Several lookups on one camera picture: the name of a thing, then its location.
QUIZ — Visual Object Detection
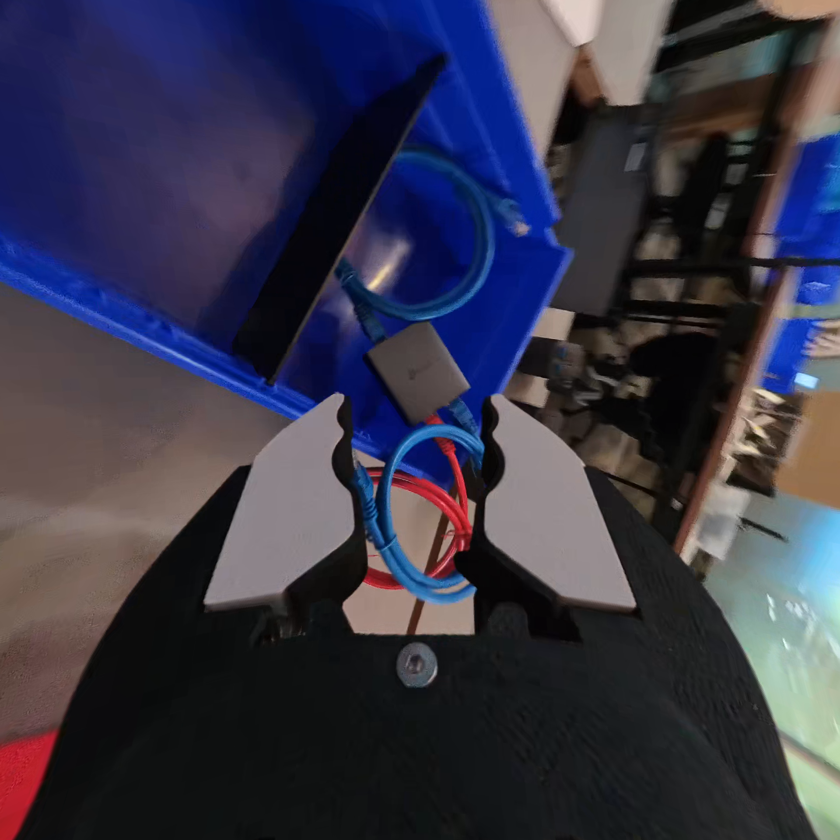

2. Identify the red ethernet cable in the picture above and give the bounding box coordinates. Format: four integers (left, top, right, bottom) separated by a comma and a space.
357, 415, 473, 590

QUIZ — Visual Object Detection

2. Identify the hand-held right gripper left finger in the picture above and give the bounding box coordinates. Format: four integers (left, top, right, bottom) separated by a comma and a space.
202, 391, 370, 614

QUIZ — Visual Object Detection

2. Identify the blue plastic bin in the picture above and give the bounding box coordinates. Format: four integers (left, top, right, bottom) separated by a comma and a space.
0, 0, 573, 487

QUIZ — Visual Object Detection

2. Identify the black network adapter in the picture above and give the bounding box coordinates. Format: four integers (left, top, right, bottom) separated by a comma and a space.
365, 322, 472, 426

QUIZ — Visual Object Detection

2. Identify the blue ethernet cable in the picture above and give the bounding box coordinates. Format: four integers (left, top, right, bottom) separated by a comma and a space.
351, 397, 487, 603
335, 146, 529, 342

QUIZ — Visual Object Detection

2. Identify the row of blue storage bins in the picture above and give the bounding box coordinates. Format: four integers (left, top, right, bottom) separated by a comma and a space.
761, 131, 840, 395

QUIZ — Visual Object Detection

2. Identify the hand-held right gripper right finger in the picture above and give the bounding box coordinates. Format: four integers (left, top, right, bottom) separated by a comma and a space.
455, 394, 639, 626

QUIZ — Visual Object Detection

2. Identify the red plastic bin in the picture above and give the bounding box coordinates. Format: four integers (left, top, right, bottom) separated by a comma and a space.
0, 730, 61, 840

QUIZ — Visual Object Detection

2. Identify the black bin divider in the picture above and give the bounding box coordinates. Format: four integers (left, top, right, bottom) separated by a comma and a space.
233, 54, 448, 387

